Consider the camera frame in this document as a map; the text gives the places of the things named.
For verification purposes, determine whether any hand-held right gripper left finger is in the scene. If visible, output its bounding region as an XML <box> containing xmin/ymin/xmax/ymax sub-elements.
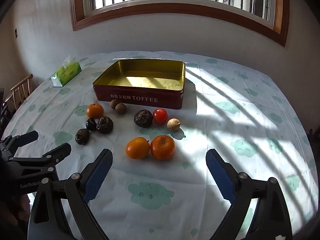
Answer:
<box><xmin>27</xmin><ymin>149</ymin><xmax>113</xmax><ymax>240</ymax></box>

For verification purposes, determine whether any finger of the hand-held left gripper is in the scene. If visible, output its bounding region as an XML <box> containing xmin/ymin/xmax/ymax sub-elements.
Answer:
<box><xmin>0</xmin><ymin>131</ymin><xmax>39</xmax><ymax>155</ymax></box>
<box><xmin>10</xmin><ymin>143</ymin><xmax>72</xmax><ymax>177</ymax></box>

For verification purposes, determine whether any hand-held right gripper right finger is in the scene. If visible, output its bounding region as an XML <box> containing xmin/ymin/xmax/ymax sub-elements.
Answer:
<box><xmin>205</xmin><ymin>149</ymin><xmax>293</xmax><ymax>240</ymax></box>

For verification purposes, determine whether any small dark water chestnut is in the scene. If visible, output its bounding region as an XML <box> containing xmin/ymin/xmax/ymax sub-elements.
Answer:
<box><xmin>75</xmin><ymin>128</ymin><xmax>90</xmax><ymax>145</ymax></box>

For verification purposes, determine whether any smooth orange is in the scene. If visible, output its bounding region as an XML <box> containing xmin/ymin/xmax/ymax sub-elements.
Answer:
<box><xmin>125</xmin><ymin>137</ymin><xmax>150</xmax><ymax>159</ymax></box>

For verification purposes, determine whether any small orange with stem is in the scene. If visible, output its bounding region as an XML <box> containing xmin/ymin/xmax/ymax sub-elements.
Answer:
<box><xmin>86</xmin><ymin>103</ymin><xmax>104</xmax><ymax>119</ymax></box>

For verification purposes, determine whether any blemished orange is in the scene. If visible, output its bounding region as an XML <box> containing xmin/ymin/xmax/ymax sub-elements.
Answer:
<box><xmin>150</xmin><ymin>135</ymin><xmax>176</xmax><ymax>161</ymax></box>

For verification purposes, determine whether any pale tan longan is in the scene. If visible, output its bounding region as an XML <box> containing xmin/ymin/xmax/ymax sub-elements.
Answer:
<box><xmin>167</xmin><ymin>118</ymin><xmax>181</xmax><ymax>132</ymax></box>

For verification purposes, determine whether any large dark water chestnut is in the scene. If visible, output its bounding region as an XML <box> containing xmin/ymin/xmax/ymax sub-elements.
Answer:
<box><xmin>133</xmin><ymin>109</ymin><xmax>153</xmax><ymax>128</ymax></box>

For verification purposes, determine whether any red tomato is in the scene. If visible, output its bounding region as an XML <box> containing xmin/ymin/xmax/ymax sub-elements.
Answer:
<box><xmin>153</xmin><ymin>108</ymin><xmax>168</xmax><ymax>124</ymax></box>

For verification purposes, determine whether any red and gold tin box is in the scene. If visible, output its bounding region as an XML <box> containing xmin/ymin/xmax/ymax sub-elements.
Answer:
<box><xmin>92</xmin><ymin>59</ymin><xmax>186</xmax><ymax>110</ymax></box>

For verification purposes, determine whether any person's left hand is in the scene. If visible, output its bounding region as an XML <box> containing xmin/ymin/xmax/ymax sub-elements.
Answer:
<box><xmin>4</xmin><ymin>194</ymin><xmax>31</xmax><ymax>228</ymax></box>

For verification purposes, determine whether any wooden chair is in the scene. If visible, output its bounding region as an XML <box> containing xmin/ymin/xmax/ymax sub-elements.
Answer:
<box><xmin>10</xmin><ymin>74</ymin><xmax>34</xmax><ymax>111</ymax></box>

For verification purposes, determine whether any white cloud print tablecloth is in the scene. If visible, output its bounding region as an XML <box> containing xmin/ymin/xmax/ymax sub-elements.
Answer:
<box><xmin>0</xmin><ymin>51</ymin><xmax>317</xmax><ymax>240</ymax></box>

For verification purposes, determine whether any green tissue pack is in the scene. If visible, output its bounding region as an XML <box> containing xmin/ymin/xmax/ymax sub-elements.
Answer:
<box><xmin>51</xmin><ymin>56</ymin><xmax>82</xmax><ymax>88</ymax></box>

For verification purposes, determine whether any wooden framed window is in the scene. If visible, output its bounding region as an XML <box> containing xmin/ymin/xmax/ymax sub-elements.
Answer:
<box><xmin>69</xmin><ymin>0</ymin><xmax>290</xmax><ymax>47</ymax></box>

